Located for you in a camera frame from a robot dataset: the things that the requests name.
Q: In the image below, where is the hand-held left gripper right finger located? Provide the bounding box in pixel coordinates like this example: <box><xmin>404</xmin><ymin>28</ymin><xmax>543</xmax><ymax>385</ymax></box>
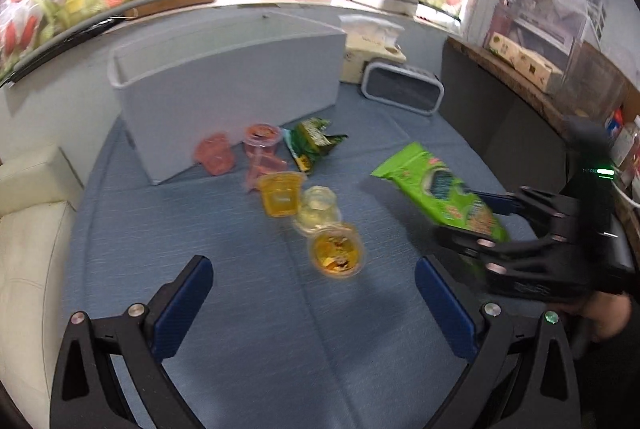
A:
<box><xmin>416</xmin><ymin>255</ymin><xmax>583</xmax><ymax>429</ymax></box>

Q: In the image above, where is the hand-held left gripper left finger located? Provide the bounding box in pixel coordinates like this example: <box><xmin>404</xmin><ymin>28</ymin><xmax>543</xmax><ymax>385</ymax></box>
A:
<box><xmin>50</xmin><ymin>255</ymin><xmax>215</xmax><ymax>429</ymax></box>

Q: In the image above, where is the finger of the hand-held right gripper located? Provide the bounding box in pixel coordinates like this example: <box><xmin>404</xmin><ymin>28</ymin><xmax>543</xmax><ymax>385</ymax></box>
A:
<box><xmin>470</xmin><ymin>186</ymin><xmax>536</xmax><ymax>219</ymax></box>
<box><xmin>433</xmin><ymin>225</ymin><xmax>547</xmax><ymax>274</ymax></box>

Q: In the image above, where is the light green snack bag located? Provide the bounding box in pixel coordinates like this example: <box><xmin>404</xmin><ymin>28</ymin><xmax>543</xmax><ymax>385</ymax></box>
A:
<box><xmin>371</xmin><ymin>142</ymin><xmax>510</xmax><ymax>243</ymax></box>

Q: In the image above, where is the person's right hand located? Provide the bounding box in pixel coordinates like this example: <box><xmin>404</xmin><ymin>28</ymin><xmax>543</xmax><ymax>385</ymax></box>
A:
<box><xmin>562</xmin><ymin>293</ymin><xmax>635</xmax><ymax>346</ymax></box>

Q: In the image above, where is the dark grey side panel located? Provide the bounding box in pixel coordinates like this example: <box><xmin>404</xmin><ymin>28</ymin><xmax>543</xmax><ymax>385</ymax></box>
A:
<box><xmin>439</xmin><ymin>40</ymin><xmax>573</xmax><ymax>174</ymax></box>

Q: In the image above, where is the clear plastic bottle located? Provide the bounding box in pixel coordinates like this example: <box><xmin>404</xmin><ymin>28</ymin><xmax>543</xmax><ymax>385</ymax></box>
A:
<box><xmin>609</xmin><ymin>115</ymin><xmax>640</xmax><ymax>170</ymax></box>

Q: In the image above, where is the wooden shelf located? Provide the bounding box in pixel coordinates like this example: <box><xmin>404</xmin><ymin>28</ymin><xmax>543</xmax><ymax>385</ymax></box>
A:
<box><xmin>446</xmin><ymin>36</ymin><xmax>640</xmax><ymax>210</ymax></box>

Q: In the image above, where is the orange jelly cup printed lid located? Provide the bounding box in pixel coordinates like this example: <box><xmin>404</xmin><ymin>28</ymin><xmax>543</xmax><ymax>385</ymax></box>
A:
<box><xmin>307</xmin><ymin>222</ymin><xmax>367</xmax><ymax>279</ymax></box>

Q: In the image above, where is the yellow patterned carton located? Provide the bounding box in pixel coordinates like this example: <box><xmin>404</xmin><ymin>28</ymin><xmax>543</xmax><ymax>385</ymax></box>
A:
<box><xmin>487</xmin><ymin>33</ymin><xmax>564</xmax><ymax>94</ymax></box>

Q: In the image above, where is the grey framed black speaker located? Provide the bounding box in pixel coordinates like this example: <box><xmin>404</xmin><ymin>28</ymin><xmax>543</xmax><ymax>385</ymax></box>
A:
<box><xmin>360</xmin><ymin>61</ymin><xmax>445</xmax><ymax>115</ymax></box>

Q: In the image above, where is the white leather cushion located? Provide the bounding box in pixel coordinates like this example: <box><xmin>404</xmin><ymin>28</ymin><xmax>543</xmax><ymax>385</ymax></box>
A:
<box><xmin>0</xmin><ymin>144</ymin><xmax>85</xmax><ymax>412</ymax></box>

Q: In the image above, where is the pale yellow jelly cup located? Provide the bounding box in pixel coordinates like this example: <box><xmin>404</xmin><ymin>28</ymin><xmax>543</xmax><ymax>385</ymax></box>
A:
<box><xmin>294</xmin><ymin>186</ymin><xmax>342</xmax><ymax>236</ymax></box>

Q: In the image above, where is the red-lidded pink jelly cup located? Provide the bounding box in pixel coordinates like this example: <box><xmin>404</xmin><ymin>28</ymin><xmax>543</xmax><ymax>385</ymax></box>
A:
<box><xmin>243</xmin><ymin>123</ymin><xmax>281</xmax><ymax>158</ymax></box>

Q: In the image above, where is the dark green snack packet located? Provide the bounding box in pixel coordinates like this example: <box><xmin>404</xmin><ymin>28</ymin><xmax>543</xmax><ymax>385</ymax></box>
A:
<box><xmin>282</xmin><ymin>118</ymin><xmax>349</xmax><ymax>172</ymax></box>

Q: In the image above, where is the cream tissue box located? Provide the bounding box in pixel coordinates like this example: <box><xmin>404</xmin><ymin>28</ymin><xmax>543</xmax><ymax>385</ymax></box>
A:
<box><xmin>341</xmin><ymin>14</ymin><xmax>406</xmax><ymax>84</ymax></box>

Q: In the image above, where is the clear acrylic organizer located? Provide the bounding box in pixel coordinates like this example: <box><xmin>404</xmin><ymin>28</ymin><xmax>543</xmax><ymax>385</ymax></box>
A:
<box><xmin>492</xmin><ymin>0</ymin><xmax>612</xmax><ymax>57</ymax></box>

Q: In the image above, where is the grey storage box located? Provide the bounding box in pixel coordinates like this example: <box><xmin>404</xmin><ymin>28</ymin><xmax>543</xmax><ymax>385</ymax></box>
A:
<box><xmin>107</xmin><ymin>10</ymin><xmax>349</xmax><ymax>186</ymax></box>

